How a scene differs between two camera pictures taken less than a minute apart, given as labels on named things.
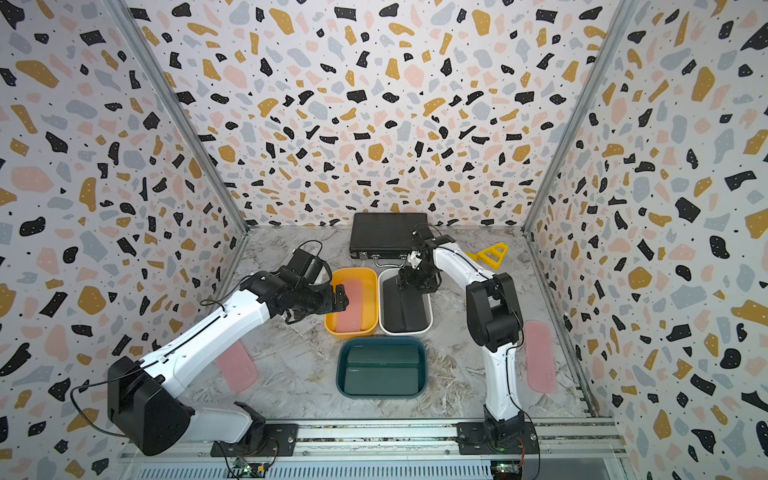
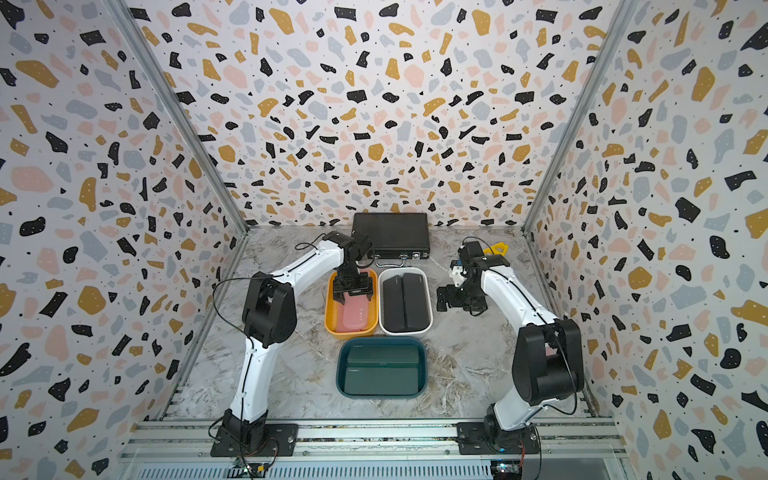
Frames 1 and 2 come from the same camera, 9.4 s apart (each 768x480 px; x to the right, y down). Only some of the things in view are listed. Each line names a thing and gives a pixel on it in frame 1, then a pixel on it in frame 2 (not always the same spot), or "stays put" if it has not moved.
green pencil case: x=381 y=381 stays put
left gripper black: x=329 y=302 to x=367 y=288
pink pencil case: x=237 y=367 to x=352 y=315
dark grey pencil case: x=413 y=310 stays put
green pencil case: x=383 y=354 stays put
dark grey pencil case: x=393 y=304 stays put
